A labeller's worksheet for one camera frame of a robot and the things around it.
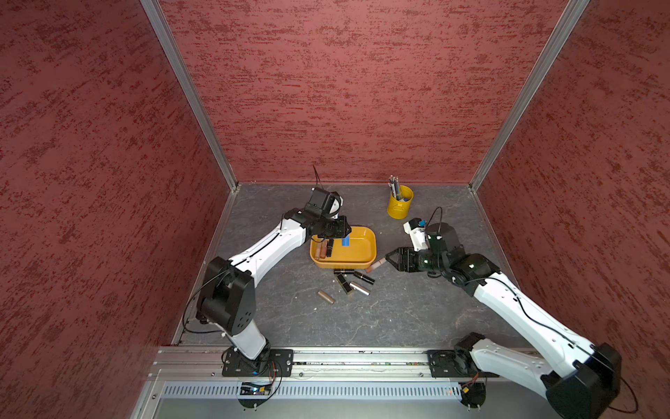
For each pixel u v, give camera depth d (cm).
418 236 69
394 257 72
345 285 88
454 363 73
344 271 92
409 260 66
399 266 68
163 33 74
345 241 83
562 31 74
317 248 97
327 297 87
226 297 45
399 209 104
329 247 98
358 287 88
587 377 37
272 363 73
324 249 97
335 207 71
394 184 100
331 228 73
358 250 98
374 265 92
